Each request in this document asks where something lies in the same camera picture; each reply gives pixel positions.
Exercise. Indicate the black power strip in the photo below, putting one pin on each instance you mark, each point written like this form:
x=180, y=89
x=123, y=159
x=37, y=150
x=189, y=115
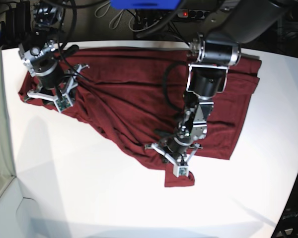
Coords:
x=192, y=15

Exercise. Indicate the blue box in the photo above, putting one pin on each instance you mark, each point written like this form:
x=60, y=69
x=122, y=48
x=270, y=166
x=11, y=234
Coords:
x=145, y=4

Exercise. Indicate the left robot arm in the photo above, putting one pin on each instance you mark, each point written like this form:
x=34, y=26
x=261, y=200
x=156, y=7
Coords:
x=214, y=52

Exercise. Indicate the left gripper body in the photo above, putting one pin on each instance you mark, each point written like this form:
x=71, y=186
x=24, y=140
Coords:
x=177, y=151

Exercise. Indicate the dark red t-shirt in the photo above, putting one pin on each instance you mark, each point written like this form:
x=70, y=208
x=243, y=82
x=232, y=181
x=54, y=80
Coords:
x=120, y=96

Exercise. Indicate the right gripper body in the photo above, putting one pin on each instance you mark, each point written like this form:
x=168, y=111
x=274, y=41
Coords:
x=58, y=88

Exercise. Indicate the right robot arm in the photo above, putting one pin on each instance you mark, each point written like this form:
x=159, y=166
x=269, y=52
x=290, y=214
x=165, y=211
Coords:
x=45, y=59

